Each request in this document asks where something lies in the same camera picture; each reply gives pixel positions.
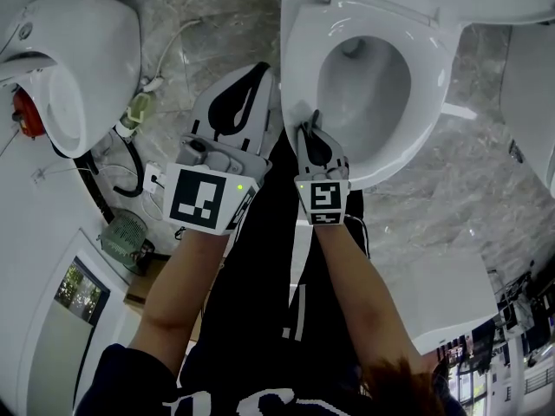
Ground person's black trousers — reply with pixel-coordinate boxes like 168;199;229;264
180;126;370;389

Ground cluttered equipment shelf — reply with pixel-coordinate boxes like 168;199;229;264
433;270;555;416

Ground white power cable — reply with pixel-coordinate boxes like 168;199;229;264
140;17;203;94

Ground white partition panel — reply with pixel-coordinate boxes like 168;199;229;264
411;251;500;354

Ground brown cardboard carton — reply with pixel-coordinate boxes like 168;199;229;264
123;257;174;315

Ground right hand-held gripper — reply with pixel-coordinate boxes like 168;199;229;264
293;122;352;227

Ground black hose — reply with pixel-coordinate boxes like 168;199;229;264
113;134;145;198

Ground person's left forearm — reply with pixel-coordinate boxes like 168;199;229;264
128;227;243;374

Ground white plastic strip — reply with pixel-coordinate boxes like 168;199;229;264
439;101;479;121

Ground cream pipe fitting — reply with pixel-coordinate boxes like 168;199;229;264
119;92;153;138

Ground person's right forearm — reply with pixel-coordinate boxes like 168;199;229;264
314;222;418;383

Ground red plastic part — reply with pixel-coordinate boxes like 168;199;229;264
11;88;44;140

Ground green round vented device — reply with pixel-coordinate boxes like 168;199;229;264
95;208;156;272

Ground white ceramic urinal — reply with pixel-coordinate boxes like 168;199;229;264
0;0;143;159

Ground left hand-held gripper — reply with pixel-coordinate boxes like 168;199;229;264
161;61;278;237

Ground glass window panel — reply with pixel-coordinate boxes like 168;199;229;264
52;256;109;324

